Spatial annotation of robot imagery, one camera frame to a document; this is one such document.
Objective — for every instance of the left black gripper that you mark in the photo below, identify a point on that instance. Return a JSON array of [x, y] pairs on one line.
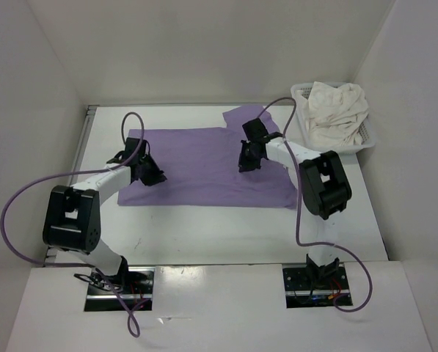
[[156, 177]]

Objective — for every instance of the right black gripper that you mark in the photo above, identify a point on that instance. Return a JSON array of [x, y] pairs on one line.
[[244, 163]]

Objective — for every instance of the purple t shirt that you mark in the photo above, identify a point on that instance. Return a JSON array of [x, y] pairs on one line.
[[201, 166]]

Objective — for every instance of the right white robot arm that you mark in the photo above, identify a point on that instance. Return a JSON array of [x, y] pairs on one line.
[[323, 189]]

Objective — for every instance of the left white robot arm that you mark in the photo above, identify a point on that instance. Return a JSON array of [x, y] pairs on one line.
[[73, 218]]

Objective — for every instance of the white t shirt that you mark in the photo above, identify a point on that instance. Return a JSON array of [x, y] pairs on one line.
[[333, 115]]

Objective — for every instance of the white plastic laundry basket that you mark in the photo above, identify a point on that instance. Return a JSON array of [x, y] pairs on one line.
[[365, 129]]

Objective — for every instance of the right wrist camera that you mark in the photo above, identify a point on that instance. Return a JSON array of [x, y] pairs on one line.
[[255, 130]]

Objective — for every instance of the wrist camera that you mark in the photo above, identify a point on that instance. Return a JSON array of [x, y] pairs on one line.
[[255, 130], [135, 150]]

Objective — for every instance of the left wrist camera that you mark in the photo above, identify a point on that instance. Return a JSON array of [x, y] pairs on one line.
[[135, 150]]

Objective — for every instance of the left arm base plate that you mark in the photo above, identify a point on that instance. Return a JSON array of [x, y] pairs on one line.
[[136, 293]]

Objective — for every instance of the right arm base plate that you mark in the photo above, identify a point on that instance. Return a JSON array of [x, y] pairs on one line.
[[300, 292]]

